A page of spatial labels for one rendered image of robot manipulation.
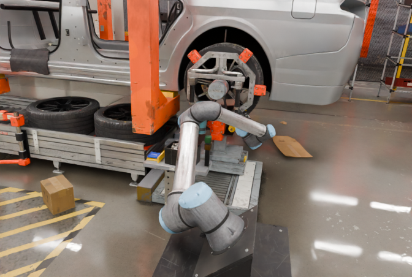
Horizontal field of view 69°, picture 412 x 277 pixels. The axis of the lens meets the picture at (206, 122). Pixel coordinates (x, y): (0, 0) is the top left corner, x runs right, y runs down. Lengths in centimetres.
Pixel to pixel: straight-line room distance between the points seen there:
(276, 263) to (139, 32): 161
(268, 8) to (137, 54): 105
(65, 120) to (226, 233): 201
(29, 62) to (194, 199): 248
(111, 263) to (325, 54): 204
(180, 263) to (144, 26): 146
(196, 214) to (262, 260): 42
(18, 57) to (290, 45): 257
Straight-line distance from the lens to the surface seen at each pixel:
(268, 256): 159
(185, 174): 157
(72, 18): 308
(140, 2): 214
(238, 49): 241
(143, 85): 218
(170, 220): 148
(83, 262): 203
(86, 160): 277
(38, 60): 335
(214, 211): 135
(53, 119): 299
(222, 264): 133
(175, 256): 155
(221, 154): 268
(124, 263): 198
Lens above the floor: 136
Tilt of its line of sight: 19 degrees down
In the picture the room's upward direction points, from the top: 3 degrees clockwise
